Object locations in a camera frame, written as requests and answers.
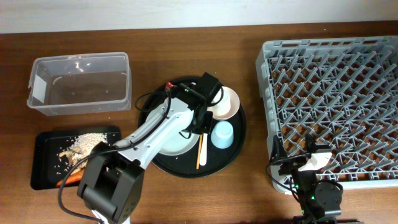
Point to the grey dishwasher rack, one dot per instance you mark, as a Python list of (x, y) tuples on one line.
[(342, 92)]

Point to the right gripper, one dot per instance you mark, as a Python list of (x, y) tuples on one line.
[(282, 152)]

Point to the red snack wrapper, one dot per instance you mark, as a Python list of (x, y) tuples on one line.
[(169, 86)]

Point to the clear plastic bin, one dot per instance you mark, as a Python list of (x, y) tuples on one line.
[(79, 84)]

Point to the pink bowl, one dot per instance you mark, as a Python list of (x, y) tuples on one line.
[(235, 104)]

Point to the wooden chopstick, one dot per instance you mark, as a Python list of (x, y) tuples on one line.
[(199, 151)]

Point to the orange carrot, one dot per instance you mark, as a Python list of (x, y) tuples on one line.
[(74, 177)]

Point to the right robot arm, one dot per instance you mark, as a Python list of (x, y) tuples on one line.
[(319, 199)]

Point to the light blue cup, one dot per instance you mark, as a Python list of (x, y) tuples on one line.
[(222, 135)]

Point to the grey plate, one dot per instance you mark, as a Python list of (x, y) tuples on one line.
[(170, 140)]

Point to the cream white cup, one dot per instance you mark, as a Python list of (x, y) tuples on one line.
[(223, 101)]

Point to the white plastic fork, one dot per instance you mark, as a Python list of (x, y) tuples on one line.
[(203, 153)]

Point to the rice and nut scraps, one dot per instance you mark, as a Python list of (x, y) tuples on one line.
[(81, 147)]

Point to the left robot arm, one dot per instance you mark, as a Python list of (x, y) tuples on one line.
[(113, 178)]

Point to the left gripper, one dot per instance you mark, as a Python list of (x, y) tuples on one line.
[(207, 126)]

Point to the black rectangular tray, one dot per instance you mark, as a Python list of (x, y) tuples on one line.
[(48, 167)]

